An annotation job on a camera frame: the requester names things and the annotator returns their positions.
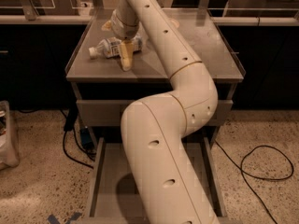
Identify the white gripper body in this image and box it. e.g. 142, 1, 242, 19
110, 9, 139, 40

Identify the clear plastic bottle blue label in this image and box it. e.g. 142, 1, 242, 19
88, 35, 143, 60

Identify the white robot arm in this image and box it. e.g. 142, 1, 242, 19
111, 0, 220, 224

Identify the grey metal drawer cabinet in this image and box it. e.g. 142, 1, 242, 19
64, 7, 246, 224

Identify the closed grey top drawer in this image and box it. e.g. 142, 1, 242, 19
77, 100, 233, 127

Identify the open grey middle drawer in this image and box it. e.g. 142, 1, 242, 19
78, 139, 243, 224

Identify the white paper bowl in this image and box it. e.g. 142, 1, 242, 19
169, 19, 179, 28

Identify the blue power adapter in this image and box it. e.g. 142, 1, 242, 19
79, 128, 93, 148

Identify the clear plastic bin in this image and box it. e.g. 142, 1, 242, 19
0, 101, 20, 170

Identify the blue tape cross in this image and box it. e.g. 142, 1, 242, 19
47, 212, 82, 224

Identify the black cable loop right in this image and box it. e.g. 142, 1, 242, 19
214, 139, 295, 224

